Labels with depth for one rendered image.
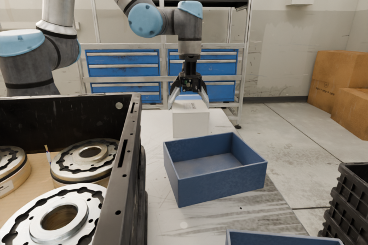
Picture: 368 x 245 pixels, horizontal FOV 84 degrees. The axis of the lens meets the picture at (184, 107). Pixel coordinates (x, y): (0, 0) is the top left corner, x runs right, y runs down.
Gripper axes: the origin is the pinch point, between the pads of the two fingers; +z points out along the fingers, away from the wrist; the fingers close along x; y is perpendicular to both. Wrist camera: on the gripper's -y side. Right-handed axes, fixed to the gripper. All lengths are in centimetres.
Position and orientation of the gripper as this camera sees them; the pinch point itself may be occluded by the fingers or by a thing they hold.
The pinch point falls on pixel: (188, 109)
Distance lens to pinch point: 75.4
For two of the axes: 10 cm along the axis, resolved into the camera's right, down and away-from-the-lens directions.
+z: 0.0, 9.4, 3.5
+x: 10.0, -0.2, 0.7
